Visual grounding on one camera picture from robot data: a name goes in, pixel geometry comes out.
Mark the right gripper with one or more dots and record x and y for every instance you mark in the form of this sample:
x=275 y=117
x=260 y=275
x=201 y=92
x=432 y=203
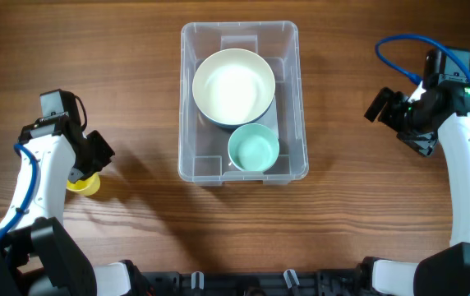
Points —
x=389 y=107

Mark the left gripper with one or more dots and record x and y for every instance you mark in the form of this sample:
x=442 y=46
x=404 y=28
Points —
x=96 y=152

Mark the yellow cup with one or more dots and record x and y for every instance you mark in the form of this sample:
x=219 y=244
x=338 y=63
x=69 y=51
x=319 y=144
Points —
x=86 y=187

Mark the mint green small bowl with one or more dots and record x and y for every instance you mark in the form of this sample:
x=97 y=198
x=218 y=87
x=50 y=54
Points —
x=253 y=147

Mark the cream bowl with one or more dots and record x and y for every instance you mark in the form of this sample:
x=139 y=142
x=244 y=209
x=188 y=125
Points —
x=233 y=85

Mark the dark blue bowl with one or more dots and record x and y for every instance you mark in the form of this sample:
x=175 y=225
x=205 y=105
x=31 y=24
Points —
x=228 y=125

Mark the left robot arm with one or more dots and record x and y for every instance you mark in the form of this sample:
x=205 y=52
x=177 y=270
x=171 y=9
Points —
x=37 y=255

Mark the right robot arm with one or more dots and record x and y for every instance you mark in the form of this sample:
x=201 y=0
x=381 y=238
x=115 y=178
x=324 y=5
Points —
x=436 y=113

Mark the clear plastic storage container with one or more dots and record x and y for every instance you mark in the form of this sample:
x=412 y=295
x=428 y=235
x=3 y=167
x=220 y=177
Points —
x=202 y=146

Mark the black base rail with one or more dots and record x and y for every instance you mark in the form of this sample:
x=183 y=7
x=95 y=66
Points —
x=289 y=282

